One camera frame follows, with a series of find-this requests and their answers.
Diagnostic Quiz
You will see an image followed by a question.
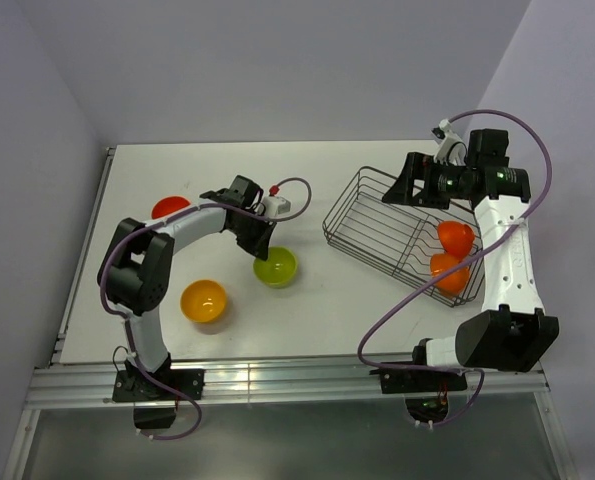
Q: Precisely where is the yellow-orange bowl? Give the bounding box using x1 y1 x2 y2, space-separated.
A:
179 279 227 324

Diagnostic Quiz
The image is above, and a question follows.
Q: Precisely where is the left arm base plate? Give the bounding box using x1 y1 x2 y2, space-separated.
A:
111 365 205 431

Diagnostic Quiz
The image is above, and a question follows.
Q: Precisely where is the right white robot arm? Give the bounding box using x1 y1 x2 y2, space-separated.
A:
382 121 559 390

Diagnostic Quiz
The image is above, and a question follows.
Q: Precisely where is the red-orange plastic bowl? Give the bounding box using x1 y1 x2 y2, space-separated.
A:
437 221 475 260

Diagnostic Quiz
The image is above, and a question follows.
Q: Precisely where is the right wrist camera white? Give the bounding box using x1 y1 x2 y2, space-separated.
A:
432 119 467 166

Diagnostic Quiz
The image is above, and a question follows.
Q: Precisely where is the dark wire dish rack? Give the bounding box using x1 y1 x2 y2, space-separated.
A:
322 166 482 289

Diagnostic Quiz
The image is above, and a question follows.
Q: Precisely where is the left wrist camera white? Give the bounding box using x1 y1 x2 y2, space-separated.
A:
257 185 291 219

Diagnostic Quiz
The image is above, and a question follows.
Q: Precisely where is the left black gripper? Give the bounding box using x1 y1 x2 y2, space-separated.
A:
229 212 277 261

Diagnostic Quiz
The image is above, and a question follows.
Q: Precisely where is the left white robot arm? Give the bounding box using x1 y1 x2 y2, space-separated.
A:
98 175 275 399

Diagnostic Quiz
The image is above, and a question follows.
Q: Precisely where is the white bowl orange outside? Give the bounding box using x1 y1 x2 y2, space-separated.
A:
429 252 472 295

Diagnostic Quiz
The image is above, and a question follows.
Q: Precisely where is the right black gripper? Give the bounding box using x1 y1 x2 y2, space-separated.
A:
381 151 470 210

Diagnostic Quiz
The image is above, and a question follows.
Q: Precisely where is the lime green bowl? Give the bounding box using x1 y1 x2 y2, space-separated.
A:
253 246 298 288

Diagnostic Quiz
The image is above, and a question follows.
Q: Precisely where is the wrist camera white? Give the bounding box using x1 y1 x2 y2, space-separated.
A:
432 119 467 166
257 185 291 219

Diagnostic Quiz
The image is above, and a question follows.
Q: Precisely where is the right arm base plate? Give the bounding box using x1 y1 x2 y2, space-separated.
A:
370 368 468 429

